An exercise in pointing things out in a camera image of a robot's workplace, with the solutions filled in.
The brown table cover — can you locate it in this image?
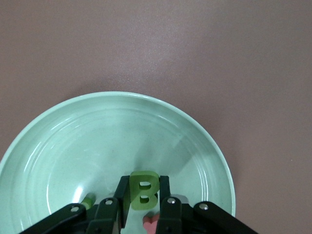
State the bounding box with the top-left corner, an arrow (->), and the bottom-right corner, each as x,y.
0,0 -> 312,234

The pale green plate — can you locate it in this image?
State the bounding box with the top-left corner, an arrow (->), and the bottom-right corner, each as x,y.
0,91 -> 236,234

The green foam letter N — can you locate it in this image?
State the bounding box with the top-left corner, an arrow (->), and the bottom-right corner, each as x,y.
80,193 -> 96,209

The red foam letter Q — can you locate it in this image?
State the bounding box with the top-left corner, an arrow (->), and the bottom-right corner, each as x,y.
142,211 -> 160,234

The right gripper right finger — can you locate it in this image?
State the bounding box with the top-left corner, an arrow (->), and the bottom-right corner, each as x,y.
155,175 -> 259,234

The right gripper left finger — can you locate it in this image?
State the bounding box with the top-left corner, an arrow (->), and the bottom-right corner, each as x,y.
19,175 -> 130,234

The green foam letter B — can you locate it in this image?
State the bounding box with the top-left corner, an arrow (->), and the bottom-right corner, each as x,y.
128,170 -> 160,211

